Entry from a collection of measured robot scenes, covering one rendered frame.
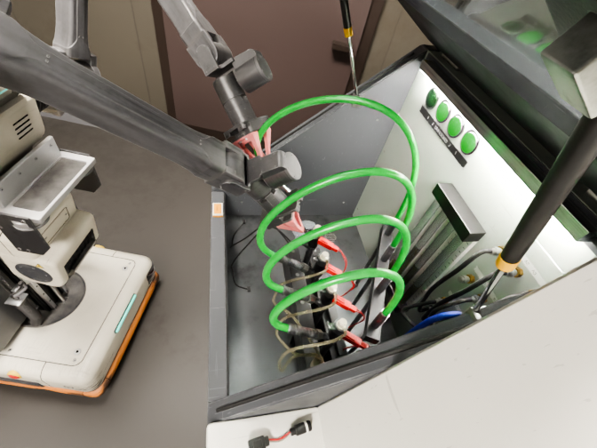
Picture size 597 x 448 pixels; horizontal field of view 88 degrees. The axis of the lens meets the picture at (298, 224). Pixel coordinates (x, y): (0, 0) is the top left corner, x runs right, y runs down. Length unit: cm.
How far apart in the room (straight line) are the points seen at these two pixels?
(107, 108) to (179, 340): 147
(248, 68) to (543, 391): 67
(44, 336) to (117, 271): 36
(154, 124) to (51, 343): 128
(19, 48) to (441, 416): 63
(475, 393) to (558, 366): 10
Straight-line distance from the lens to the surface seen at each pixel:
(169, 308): 190
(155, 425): 174
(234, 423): 72
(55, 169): 109
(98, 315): 165
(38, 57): 47
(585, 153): 26
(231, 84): 74
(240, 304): 95
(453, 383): 46
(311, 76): 227
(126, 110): 49
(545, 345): 40
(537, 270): 65
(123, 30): 263
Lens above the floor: 169
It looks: 48 degrees down
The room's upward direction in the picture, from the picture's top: 15 degrees clockwise
